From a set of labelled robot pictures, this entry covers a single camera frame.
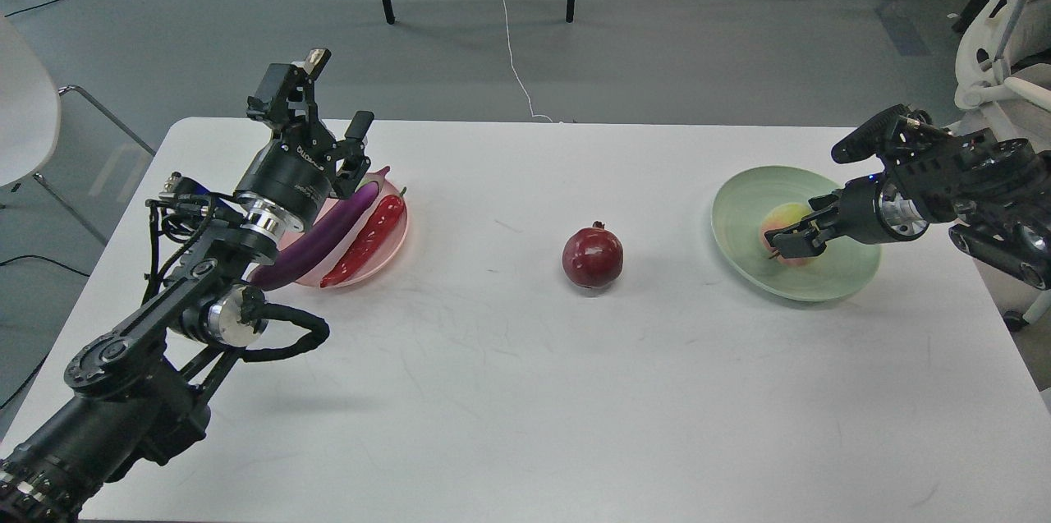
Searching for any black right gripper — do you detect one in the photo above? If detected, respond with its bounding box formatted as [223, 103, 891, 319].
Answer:
[765, 174, 929, 259]

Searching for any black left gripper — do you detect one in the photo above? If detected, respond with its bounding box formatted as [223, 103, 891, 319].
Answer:
[234, 48, 374, 232]

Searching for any yellow pink peach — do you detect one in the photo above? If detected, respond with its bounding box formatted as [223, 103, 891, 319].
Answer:
[758, 204, 815, 268]

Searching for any red chili pepper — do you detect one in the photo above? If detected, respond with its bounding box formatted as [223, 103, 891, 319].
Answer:
[320, 189, 408, 290]

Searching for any purple eggplant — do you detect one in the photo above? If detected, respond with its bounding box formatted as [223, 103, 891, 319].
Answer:
[247, 165, 390, 291]

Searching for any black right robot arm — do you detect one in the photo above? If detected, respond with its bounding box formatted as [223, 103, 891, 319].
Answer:
[761, 104, 1050, 291]

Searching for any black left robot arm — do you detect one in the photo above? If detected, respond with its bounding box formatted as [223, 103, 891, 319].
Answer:
[2, 48, 373, 522]

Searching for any green plate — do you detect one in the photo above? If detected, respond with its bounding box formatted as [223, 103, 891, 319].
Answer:
[710, 165, 882, 302]

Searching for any pink plate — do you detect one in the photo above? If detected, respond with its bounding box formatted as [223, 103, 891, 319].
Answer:
[279, 165, 410, 290]

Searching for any dark red pomegranate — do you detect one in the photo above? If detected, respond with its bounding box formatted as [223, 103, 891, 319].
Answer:
[562, 221, 624, 290]

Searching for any white office chair at right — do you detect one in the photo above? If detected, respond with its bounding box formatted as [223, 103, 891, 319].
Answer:
[928, 0, 1051, 331]

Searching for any white chair at left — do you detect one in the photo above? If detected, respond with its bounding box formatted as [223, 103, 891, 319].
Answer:
[1, 16, 154, 246]

